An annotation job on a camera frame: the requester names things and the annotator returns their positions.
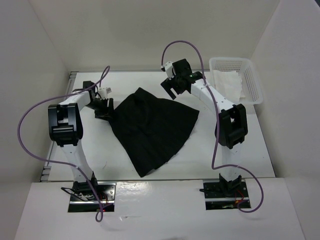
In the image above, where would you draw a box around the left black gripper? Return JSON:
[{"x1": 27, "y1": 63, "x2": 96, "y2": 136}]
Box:
[{"x1": 85, "y1": 97, "x2": 117, "y2": 121}]

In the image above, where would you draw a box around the black pleated skirt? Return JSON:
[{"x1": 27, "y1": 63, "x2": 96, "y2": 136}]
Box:
[{"x1": 108, "y1": 87, "x2": 200, "y2": 178}]

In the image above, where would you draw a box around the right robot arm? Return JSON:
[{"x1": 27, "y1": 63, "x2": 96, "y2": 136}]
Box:
[{"x1": 161, "y1": 58, "x2": 248, "y2": 197}]

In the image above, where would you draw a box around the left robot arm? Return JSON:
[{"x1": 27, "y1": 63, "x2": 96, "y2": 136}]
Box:
[{"x1": 48, "y1": 81, "x2": 114, "y2": 200}]

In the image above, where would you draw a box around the white cloth in basket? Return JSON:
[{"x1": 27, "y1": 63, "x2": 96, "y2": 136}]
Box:
[{"x1": 212, "y1": 70, "x2": 246, "y2": 103}]

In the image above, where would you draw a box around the white plastic basket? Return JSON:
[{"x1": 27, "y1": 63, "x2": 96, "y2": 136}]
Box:
[{"x1": 209, "y1": 57, "x2": 263, "y2": 114}]

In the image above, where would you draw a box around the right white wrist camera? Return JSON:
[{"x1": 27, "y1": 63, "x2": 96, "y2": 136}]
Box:
[{"x1": 161, "y1": 61, "x2": 176, "y2": 80}]

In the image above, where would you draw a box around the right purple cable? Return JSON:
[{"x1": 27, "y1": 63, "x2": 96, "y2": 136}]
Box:
[{"x1": 160, "y1": 40, "x2": 265, "y2": 213}]

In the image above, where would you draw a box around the purple cable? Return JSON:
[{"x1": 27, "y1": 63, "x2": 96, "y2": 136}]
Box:
[
  {"x1": 160, "y1": 40, "x2": 265, "y2": 213},
  {"x1": 16, "y1": 65, "x2": 111, "y2": 223}
]

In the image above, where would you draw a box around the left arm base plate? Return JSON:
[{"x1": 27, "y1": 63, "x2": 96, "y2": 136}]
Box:
[{"x1": 60, "y1": 181, "x2": 117, "y2": 213}]

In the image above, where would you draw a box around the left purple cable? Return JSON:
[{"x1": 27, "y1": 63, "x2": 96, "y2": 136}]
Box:
[{"x1": 16, "y1": 65, "x2": 111, "y2": 223}]

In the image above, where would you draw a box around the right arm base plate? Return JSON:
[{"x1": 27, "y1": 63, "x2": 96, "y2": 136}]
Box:
[{"x1": 199, "y1": 179, "x2": 251, "y2": 210}]

